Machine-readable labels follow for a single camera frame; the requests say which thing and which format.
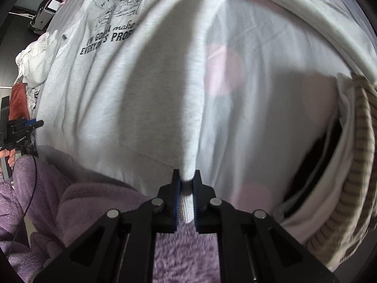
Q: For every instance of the rust orange garment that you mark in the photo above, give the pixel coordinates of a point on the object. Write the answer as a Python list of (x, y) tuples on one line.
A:
[(19, 100)]

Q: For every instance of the cream white cloth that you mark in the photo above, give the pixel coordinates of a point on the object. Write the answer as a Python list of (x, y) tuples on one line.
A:
[(309, 14)]

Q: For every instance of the grey printed sweatshirt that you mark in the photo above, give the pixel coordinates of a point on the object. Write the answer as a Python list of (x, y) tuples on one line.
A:
[(132, 94)]

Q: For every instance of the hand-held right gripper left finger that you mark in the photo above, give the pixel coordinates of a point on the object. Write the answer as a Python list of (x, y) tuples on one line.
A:
[(176, 196)]

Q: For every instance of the white garment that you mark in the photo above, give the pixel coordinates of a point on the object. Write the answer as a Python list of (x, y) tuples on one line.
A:
[(35, 62)]

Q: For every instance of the person's left hand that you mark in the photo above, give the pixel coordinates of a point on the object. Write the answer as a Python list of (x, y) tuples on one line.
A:
[(11, 159)]

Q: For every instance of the white bedside table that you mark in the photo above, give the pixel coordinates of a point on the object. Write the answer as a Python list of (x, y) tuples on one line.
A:
[(41, 20)]

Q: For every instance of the purple fleece robe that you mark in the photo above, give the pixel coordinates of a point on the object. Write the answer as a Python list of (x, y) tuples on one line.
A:
[(88, 200)]

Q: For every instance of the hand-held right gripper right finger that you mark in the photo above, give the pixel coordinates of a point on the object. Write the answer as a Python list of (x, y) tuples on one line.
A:
[(196, 200)]

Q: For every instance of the beige striped garment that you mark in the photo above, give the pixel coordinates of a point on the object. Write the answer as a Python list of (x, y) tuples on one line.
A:
[(362, 153)]

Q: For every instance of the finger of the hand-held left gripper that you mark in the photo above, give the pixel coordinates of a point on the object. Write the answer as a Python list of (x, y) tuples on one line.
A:
[(29, 122), (39, 123)]

